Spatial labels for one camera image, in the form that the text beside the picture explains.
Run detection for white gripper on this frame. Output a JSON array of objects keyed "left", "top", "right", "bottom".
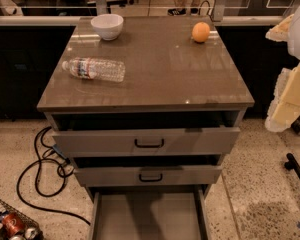
[{"left": 265, "top": 6, "right": 300, "bottom": 132}]

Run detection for clear plastic water bottle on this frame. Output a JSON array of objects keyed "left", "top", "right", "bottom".
[{"left": 62, "top": 57, "right": 125, "bottom": 83}]

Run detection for top grey drawer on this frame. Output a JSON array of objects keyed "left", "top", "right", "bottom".
[{"left": 53, "top": 127, "right": 240, "bottom": 157}]

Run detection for grey drawer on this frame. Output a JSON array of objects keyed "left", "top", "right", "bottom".
[
  {"left": 74, "top": 165, "right": 222, "bottom": 187},
  {"left": 87, "top": 189, "right": 212, "bottom": 240},
  {"left": 53, "top": 127, "right": 240, "bottom": 157}
]

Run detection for grey drawer cabinet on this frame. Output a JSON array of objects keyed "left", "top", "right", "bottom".
[{"left": 36, "top": 15, "right": 256, "bottom": 240}]

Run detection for middle grey drawer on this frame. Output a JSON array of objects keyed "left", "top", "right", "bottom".
[{"left": 74, "top": 165, "right": 222, "bottom": 187}]

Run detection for bottom grey drawer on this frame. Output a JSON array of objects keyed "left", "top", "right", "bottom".
[{"left": 87, "top": 189, "right": 212, "bottom": 240}]

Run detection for orange fruit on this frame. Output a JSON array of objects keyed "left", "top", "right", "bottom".
[{"left": 192, "top": 22, "right": 210, "bottom": 43}]

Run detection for black bar on floor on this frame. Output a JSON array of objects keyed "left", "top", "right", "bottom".
[{"left": 284, "top": 153, "right": 300, "bottom": 180}]

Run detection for person's black shoes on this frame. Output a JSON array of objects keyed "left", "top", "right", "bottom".
[{"left": 167, "top": 8, "right": 199, "bottom": 16}]

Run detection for white ceramic bowl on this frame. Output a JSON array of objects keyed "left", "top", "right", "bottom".
[{"left": 90, "top": 14, "right": 124, "bottom": 40}]

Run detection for silver can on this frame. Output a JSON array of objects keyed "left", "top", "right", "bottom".
[{"left": 24, "top": 227, "right": 39, "bottom": 240}]

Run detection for red soda can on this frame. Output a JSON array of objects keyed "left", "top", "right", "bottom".
[{"left": 2, "top": 213, "right": 25, "bottom": 237}]

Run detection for black floor cable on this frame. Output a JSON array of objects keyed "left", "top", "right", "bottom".
[{"left": 16, "top": 126, "right": 92, "bottom": 226}]

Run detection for wire basket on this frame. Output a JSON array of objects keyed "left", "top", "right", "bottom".
[{"left": 0, "top": 199, "right": 43, "bottom": 240}]

